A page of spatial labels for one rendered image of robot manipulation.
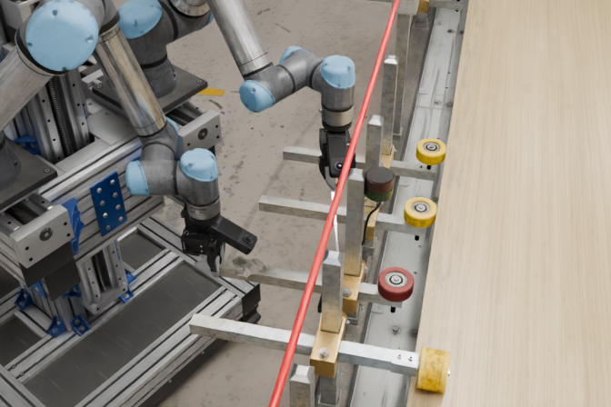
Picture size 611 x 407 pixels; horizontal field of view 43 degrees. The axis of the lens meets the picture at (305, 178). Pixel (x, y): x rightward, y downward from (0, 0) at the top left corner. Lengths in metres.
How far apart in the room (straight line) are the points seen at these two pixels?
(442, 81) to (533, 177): 0.93
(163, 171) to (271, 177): 1.78
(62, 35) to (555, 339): 1.14
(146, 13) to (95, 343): 1.11
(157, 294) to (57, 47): 1.39
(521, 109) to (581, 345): 0.85
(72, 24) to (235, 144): 2.24
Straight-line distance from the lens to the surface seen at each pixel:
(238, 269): 1.81
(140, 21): 2.00
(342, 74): 1.71
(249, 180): 3.40
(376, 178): 1.60
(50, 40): 1.45
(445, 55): 3.08
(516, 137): 2.21
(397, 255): 2.20
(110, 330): 2.62
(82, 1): 1.48
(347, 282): 1.79
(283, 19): 4.59
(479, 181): 2.04
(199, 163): 1.63
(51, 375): 2.56
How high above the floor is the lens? 2.20
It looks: 40 degrees down
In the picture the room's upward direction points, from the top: straight up
